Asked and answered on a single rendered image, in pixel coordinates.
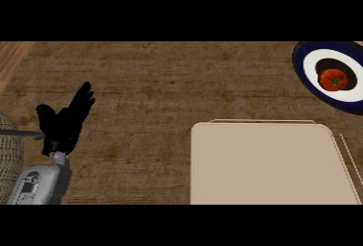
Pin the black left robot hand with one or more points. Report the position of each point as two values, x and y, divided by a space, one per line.
62 128

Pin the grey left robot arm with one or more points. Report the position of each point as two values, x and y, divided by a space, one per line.
40 184

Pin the blue and white plate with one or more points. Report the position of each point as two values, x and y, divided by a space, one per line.
308 68

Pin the red tomato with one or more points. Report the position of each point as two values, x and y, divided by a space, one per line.
333 79

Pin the beige tray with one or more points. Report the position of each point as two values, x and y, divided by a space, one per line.
268 163

